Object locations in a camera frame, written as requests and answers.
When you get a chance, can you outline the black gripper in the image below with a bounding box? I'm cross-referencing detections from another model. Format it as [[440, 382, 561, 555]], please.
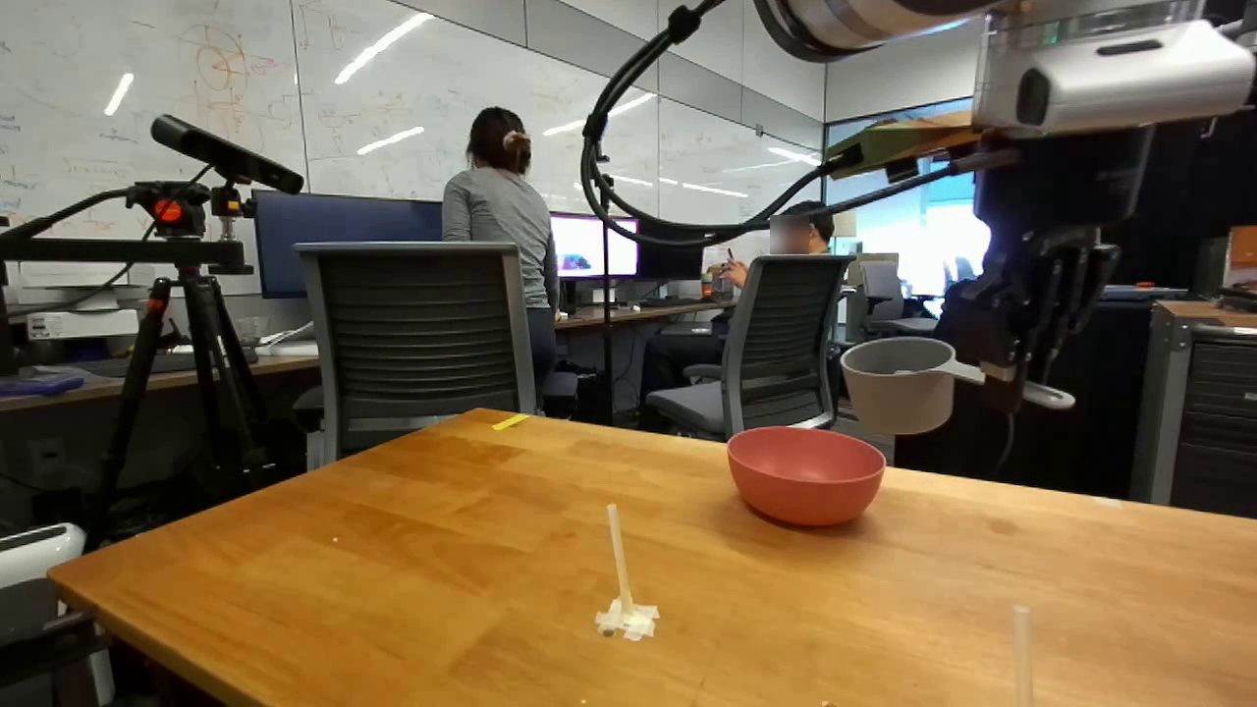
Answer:
[[973, 128, 1149, 378]]

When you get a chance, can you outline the grey measuring cup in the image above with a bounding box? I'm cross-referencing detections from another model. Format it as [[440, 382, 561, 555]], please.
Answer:
[[838, 335, 1080, 440]]

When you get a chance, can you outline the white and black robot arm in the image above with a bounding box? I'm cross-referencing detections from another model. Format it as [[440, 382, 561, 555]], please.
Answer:
[[753, 0, 1257, 382]]

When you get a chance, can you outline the pink bowl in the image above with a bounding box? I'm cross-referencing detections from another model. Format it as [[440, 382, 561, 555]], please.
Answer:
[[728, 424, 886, 526]]

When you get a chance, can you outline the grey metal drawer cabinet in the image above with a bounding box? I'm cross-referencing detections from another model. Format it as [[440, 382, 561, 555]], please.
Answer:
[[1131, 304, 1257, 514]]

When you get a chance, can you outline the seated person dark hair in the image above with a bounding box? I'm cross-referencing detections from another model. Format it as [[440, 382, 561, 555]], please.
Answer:
[[704, 200, 832, 300]]

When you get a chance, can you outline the clear stick at table edge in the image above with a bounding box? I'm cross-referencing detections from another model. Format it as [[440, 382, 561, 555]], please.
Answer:
[[1013, 606, 1031, 707]]

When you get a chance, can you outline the computer monitor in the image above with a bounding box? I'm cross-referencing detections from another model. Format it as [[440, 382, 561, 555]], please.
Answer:
[[550, 212, 640, 280]]

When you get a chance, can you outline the white stick with glue blob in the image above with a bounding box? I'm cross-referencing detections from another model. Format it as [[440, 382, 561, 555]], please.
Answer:
[[594, 505, 660, 644]]

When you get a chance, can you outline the standing person grey shirt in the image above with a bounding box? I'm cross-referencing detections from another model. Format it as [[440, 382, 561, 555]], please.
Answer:
[[440, 105, 561, 378]]

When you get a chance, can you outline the grey mesh office chair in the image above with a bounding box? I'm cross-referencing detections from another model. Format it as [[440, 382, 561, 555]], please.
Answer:
[[299, 241, 538, 458]]

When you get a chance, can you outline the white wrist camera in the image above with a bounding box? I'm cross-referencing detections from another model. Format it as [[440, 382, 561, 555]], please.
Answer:
[[973, 18, 1251, 137]]

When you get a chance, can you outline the black stereo camera bar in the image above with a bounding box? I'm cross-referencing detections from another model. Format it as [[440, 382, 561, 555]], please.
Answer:
[[150, 114, 302, 192]]

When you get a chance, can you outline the black camera tripod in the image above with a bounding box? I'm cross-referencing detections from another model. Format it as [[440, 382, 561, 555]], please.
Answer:
[[0, 181, 280, 538]]

